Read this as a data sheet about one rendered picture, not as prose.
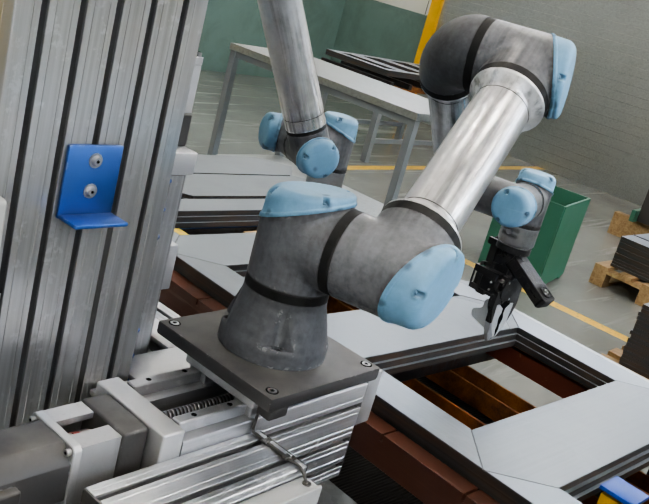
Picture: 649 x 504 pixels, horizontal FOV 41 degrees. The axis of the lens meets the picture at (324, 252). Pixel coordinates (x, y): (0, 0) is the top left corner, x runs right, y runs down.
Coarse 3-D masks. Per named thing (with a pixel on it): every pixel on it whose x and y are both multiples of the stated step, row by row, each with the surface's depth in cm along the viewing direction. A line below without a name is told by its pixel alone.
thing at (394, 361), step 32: (192, 224) 227; (224, 224) 235; (256, 224) 243; (512, 320) 211; (416, 352) 180; (448, 352) 188; (480, 352) 196; (544, 352) 202; (384, 416) 153; (448, 448) 143; (640, 448) 162; (480, 480) 139; (576, 480) 144
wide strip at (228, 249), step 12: (180, 240) 203; (192, 240) 205; (204, 240) 207; (216, 240) 209; (228, 240) 212; (240, 240) 214; (252, 240) 217; (180, 252) 195; (192, 252) 197; (204, 252) 199; (216, 252) 201; (228, 252) 204; (240, 252) 206; (228, 264) 196; (240, 264) 198
